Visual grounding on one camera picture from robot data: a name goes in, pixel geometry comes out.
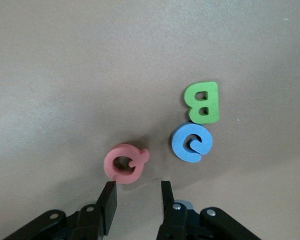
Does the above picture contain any blue foam letter G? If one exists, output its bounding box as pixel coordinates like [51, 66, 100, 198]
[171, 122, 214, 163]

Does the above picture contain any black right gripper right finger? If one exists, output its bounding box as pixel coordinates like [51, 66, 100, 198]
[156, 180, 262, 240]

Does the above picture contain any pink foam letter Q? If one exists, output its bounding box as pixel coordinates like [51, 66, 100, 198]
[103, 143, 150, 185]

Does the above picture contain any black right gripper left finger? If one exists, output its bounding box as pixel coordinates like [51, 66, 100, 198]
[2, 181, 118, 240]

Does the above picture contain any green foam letter B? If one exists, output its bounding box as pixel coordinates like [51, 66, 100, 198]
[183, 81, 220, 125]

